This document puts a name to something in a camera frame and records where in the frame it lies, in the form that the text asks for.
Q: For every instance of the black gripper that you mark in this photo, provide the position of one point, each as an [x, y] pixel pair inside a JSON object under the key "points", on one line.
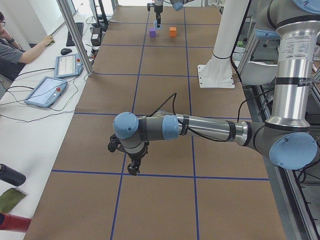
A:
{"points": [[158, 9], [135, 157]]}

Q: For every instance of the light blue foam block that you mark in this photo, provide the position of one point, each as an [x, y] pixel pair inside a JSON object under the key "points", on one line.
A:
{"points": [[156, 25]]}

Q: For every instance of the operator forearm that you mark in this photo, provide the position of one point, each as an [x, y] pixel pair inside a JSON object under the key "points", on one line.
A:
{"points": [[33, 53]]}

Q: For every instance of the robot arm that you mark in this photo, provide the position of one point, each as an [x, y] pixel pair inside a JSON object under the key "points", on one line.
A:
{"points": [[284, 138], [176, 4]]}

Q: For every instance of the purple foam block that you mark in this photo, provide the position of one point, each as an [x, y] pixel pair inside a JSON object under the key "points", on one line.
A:
{"points": [[152, 33]]}

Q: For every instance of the orange foam block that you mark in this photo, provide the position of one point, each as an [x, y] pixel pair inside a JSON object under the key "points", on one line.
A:
{"points": [[172, 31]]}

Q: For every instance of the operator hand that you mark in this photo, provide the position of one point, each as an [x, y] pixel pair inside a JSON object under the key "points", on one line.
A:
{"points": [[46, 41]]}

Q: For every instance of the black monitor stand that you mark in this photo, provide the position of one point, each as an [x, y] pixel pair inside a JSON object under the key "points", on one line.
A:
{"points": [[99, 15]]}

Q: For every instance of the black box on table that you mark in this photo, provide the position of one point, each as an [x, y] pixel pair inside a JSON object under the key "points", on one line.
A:
{"points": [[96, 36]]}

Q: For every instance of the black computer mouse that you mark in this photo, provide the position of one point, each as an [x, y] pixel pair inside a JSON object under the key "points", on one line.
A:
{"points": [[65, 51]]}

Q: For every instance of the far teach pendant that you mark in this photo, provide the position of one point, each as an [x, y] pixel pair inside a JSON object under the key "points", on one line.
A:
{"points": [[69, 65]]}

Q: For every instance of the teach pendant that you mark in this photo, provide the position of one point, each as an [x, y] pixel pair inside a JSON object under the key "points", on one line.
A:
{"points": [[46, 92], [69, 65]]}

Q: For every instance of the white chair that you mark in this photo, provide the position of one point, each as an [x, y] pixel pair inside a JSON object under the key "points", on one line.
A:
{"points": [[258, 73]]}

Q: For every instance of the near teach pendant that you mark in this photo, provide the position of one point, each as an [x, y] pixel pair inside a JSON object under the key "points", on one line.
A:
{"points": [[46, 92]]}

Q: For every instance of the black water bottle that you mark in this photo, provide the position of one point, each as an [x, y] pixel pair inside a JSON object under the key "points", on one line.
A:
{"points": [[11, 176]]}

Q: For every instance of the green cloth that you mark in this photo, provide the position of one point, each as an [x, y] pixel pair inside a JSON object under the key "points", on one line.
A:
{"points": [[10, 198]]}

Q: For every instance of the red bottle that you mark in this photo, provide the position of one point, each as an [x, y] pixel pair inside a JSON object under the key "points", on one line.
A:
{"points": [[14, 223]]}

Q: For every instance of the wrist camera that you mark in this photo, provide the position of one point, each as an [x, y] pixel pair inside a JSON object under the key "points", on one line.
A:
{"points": [[114, 144]]}

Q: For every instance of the white camera mast base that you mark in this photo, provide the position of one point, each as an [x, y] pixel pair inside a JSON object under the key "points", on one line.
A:
{"points": [[218, 71]]}

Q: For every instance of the aluminium frame post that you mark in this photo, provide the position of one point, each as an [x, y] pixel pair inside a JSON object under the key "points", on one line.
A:
{"points": [[77, 39]]}

